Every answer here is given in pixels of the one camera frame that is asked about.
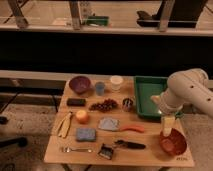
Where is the yellow orange apple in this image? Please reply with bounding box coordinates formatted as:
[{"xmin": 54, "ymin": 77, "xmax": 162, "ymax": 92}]
[{"xmin": 76, "ymin": 110, "xmax": 89, "ymax": 124}]

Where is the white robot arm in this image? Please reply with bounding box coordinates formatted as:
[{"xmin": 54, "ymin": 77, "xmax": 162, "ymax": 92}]
[{"xmin": 150, "ymin": 68, "xmax": 213, "ymax": 137}]

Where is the green box on shelf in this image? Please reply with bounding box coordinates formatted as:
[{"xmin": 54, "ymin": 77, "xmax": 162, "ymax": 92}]
[{"xmin": 86, "ymin": 16, "xmax": 109, "ymax": 26}]

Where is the blue plastic cup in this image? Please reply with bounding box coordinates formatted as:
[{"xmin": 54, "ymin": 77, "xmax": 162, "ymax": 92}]
[{"xmin": 95, "ymin": 82, "xmax": 105, "ymax": 96}]

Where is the green plastic tray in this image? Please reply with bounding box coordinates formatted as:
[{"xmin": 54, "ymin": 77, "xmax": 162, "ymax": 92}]
[{"xmin": 134, "ymin": 76, "xmax": 167, "ymax": 121}]

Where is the white plastic cup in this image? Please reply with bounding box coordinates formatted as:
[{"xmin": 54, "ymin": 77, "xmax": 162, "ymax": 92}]
[{"xmin": 110, "ymin": 75, "xmax": 123, "ymax": 91}]

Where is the orange carrot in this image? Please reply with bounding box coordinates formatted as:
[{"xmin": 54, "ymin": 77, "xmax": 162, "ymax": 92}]
[{"xmin": 119, "ymin": 125, "xmax": 145, "ymax": 133}]

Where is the metal spoon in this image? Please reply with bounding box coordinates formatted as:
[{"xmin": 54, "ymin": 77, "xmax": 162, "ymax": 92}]
[{"xmin": 60, "ymin": 147, "xmax": 93, "ymax": 153}]

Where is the black rectangular block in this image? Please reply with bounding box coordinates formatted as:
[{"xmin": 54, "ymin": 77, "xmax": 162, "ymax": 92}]
[{"xmin": 67, "ymin": 98, "xmax": 86, "ymax": 106}]

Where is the purple bowl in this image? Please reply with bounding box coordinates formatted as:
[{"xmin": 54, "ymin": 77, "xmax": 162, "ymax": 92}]
[{"xmin": 69, "ymin": 76, "xmax": 91, "ymax": 94}]

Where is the small metal cup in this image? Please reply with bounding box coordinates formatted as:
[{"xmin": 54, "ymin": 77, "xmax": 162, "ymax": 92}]
[{"xmin": 122, "ymin": 98, "xmax": 133, "ymax": 112}]

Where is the blue sponge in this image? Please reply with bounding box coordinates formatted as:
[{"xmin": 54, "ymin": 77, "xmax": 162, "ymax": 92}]
[{"xmin": 76, "ymin": 128, "xmax": 96, "ymax": 142}]

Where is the blue grey cloth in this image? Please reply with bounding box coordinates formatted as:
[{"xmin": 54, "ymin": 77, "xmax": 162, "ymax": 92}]
[{"xmin": 98, "ymin": 117, "xmax": 119, "ymax": 131}]

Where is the orange red bowl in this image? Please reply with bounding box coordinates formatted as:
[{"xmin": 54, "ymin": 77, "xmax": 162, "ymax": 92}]
[{"xmin": 159, "ymin": 129, "xmax": 187, "ymax": 156}]

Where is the bunch of red grapes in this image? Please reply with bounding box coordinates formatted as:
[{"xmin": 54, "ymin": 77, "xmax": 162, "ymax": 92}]
[{"xmin": 89, "ymin": 99, "xmax": 118, "ymax": 112}]

